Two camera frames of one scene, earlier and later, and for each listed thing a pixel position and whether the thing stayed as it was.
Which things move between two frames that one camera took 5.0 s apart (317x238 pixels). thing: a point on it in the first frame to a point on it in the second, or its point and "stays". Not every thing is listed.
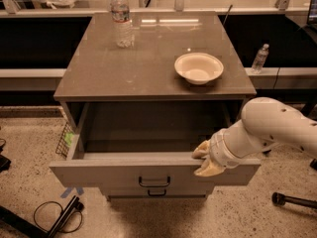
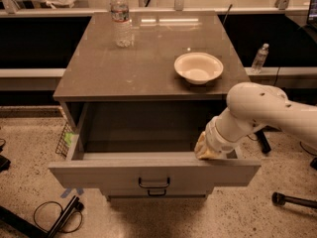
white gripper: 218,151 to 213,139
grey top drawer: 148,145 stays
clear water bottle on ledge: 258,64 stays
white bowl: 198,67 stays
